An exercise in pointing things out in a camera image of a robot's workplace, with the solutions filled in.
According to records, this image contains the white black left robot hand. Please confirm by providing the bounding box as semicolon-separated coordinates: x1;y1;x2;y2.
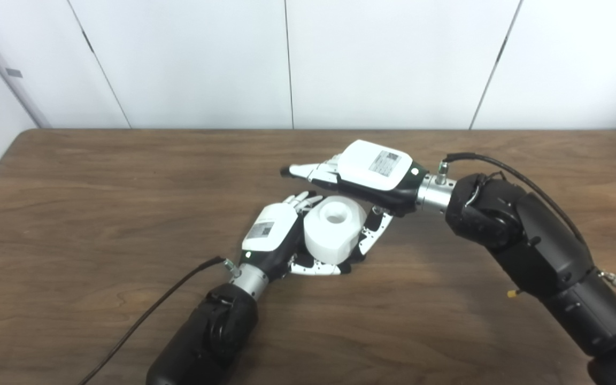
240;191;352;281

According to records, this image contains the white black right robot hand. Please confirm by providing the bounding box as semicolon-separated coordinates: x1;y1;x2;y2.
280;140;429;257

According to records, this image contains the round white plastic piece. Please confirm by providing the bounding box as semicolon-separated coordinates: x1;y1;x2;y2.
304;196;367;265

